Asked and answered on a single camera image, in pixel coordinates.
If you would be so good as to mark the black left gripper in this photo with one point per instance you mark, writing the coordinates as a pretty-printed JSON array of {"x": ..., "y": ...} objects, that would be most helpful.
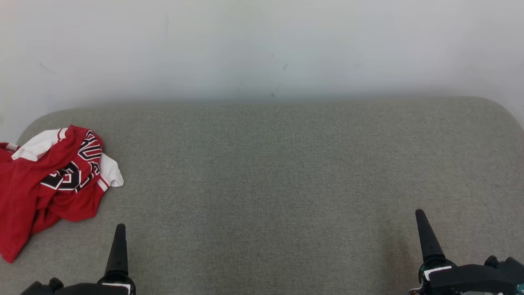
[{"x": 118, "y": 284}]

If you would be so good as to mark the red Bulls basketball jersey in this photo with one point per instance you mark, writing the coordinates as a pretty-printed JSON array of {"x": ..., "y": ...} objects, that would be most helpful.
[{"x": 88, "y": 164}]

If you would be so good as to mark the red white-striped Bulls shorts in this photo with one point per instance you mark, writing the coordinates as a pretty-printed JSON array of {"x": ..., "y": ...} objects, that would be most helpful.
[{"x": 16, "y": 205}]

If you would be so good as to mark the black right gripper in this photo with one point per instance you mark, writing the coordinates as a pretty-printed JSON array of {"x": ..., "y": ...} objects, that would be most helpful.
[{"x": 470, "y": 278}]

